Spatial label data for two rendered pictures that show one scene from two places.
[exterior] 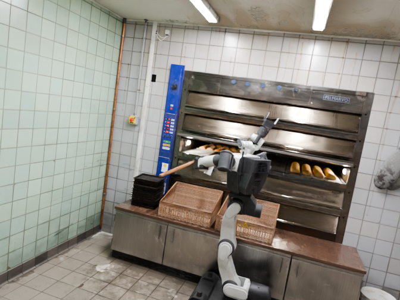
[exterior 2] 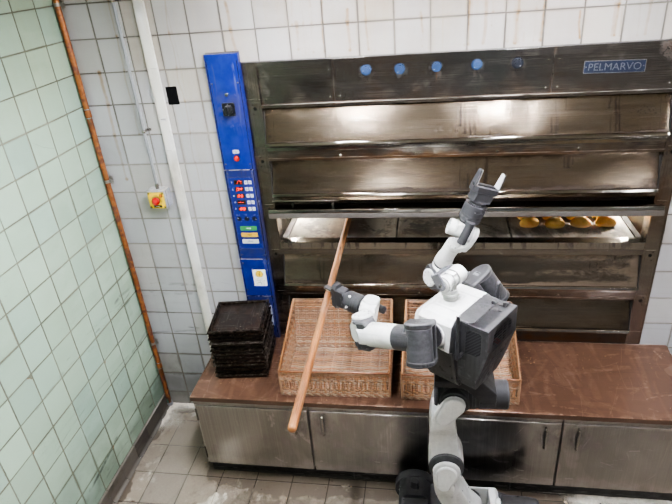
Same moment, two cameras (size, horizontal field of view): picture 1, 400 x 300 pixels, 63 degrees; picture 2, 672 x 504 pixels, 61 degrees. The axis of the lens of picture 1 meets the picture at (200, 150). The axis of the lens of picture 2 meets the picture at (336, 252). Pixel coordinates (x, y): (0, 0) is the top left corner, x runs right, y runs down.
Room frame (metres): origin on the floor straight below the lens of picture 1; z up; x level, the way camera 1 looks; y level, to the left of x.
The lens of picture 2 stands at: (0.98, 0.19, 2.52)
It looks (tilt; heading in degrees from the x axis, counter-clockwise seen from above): 28 degrees down; 355
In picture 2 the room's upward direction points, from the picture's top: 5 degrees counter-clockwise
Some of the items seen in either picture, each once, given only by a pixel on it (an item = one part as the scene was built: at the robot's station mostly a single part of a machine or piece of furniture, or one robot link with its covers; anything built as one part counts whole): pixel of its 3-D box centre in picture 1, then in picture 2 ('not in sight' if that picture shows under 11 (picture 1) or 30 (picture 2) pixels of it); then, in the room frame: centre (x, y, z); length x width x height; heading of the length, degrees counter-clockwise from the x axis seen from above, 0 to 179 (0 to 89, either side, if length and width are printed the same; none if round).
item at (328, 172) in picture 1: (312, 169); (557, 200); (3.70, -1.31, 1.21); 0.61 x 0.48 x 0.06; 164
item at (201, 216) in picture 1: (191, 202); (338, 344); (3.34, 0.00, 0.72); 0.56 x 0.49 x 0.28; 76
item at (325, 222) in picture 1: (250, 205); (451, 311); (3.44, -0.63, 0.76); 1.79 x 0.11 x 0.19; 74
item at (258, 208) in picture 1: (245, 204); (470, 387); (2.59, -0.43, 1.00); 0.28 x 0.13 x 0.18; 75
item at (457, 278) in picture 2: (245, 146); (451, 281); (2.63, -0.36, 1.47); 0.10 x 0.07 x 0.09; 130
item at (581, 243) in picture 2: (256, 169); (453, 243); (3.46, -0.64, 1.16); 1.80 x 0.06 x 0.04; 74
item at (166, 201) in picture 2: (133, 119); (159, 197); (3.81, 0.82, 1.46); 0.10 x 0.07 x 0.10; 74
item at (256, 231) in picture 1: (248, 216); (458, 348); (3.17, -0.58, 0.72); 0.56 x 0.49 x 0.28; 73
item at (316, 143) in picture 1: (262, 134); (454, 174); (3.44, -0.63, 1.54); 1.79 x 0.11 x 0.19; 74
